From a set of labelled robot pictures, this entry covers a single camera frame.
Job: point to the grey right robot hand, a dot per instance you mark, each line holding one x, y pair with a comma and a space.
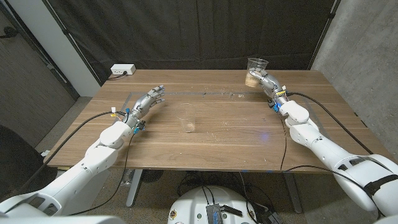
270, 84

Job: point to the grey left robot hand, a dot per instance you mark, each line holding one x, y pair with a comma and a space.
140, 104

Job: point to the clear plastic cup with sugar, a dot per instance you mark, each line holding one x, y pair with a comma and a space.
250, 81

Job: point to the clear plastic container cup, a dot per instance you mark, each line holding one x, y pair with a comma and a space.
185, 116

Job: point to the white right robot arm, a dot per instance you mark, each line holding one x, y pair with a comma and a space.
326, 149

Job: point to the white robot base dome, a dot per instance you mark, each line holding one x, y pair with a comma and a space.
199, 202

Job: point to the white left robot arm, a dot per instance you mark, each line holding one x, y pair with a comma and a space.
84, 168

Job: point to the white power strip box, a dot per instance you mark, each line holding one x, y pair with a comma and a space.
122, 69

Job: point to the grey power adapter box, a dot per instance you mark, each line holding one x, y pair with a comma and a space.
214, 214

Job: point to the black round floor fan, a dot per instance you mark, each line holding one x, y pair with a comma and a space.
151, 175

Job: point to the grey table leg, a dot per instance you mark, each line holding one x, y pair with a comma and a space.
134, 186
292, 193

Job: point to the black cloth backdrop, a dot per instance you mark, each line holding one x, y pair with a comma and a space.
192, 34

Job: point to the white robot torso edge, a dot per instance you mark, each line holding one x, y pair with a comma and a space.
62, 220

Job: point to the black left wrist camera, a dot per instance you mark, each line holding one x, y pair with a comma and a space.
140, 126

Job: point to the black flat bracket plate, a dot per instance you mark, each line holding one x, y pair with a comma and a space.
231, 211

